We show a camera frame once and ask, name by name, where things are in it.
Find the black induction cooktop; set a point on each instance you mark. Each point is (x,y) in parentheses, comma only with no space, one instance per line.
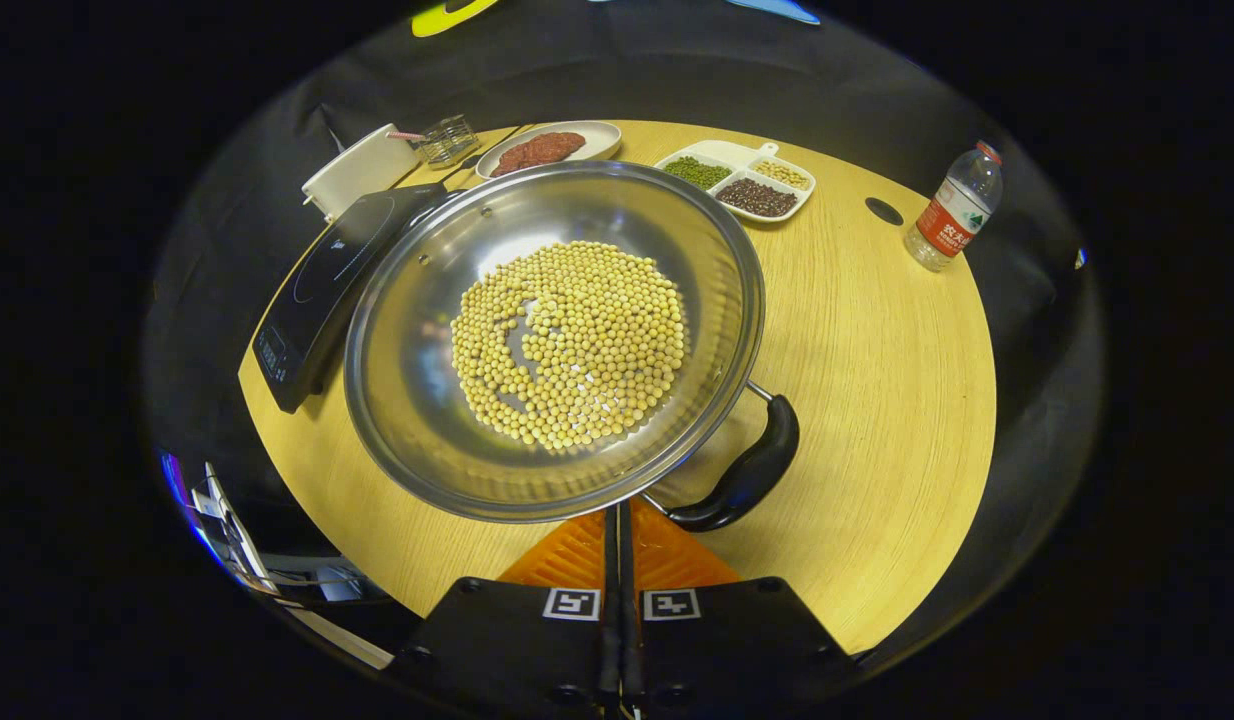
(317,290)

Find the stainless steel pot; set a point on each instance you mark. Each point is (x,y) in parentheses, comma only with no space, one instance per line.
(427,400)

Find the dark red bean heap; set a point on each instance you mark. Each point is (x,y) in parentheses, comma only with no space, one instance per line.
(757,198)

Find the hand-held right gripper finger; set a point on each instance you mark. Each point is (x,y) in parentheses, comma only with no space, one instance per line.
(610,640)
(632,640)

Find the white divided dish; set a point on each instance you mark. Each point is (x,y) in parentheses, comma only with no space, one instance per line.
(722,152)

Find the round white plate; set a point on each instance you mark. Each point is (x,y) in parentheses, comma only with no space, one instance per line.
(599,140)

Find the clear water bottle red label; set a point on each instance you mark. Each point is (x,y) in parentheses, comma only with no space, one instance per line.
(952,215)

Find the white toaster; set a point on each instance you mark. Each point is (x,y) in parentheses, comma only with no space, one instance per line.
(362,170)

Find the black table grommet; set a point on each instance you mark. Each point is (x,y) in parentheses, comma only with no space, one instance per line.
(884,211)

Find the pink tipped small tool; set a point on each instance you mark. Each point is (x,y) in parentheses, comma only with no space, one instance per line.
(405,135)

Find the green mung bean heap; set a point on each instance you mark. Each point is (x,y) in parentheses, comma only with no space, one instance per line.
(697,172)

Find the small soybean heap in dish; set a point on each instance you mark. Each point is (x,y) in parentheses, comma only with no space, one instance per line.
(782,174)

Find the pile of soybeans in pot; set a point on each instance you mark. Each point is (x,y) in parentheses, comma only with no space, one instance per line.
(577,340)

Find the brown meat patty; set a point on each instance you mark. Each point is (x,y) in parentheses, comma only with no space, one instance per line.
(509,160)
(557,147)

